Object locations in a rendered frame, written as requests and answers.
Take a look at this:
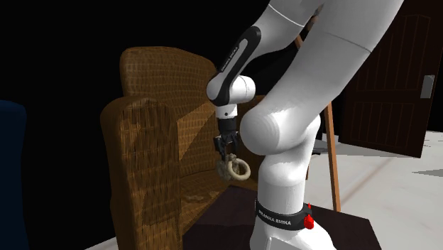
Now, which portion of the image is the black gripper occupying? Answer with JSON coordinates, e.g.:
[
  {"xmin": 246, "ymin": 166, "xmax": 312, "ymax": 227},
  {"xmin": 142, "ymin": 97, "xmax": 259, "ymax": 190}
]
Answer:
[{"xmin": 213, "ymin": 118, "xmax": 241, "ymax": 163}]

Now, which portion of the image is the brown wicker armchair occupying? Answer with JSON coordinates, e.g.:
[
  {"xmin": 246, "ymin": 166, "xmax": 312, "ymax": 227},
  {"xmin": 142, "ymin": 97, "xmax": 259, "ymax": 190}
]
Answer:
[{"xmin": 99, "ymin": 46, "xmax": 268, "ymax": 250}]

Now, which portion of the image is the dark robot stand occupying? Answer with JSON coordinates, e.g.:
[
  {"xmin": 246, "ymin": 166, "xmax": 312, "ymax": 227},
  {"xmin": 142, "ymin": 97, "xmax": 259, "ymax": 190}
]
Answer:
[{"xmin": 182, "ymin": 185, "xmax": 383, "ymax": 250}]

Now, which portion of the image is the dark brown door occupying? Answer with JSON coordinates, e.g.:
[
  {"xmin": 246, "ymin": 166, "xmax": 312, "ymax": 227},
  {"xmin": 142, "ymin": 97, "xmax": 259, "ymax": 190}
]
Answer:
[{"xmin": 338, "ymin": 13, "xmax": 443, "ymax": 159}]

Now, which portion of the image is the dark blue furniture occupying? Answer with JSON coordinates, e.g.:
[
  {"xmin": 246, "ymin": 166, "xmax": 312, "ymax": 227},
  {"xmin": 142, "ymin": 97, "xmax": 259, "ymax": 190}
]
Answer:
[{"xmin": 0, "ymin": 99, "xmax": 29, "ymax": 250}]

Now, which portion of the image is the beige rope ring toy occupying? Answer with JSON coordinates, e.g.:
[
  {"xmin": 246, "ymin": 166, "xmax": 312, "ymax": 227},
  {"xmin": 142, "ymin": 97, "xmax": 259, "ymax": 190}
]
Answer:
[{"xmin": 215, "ymin": 153, "xmax": 252, "ymax": 183}]

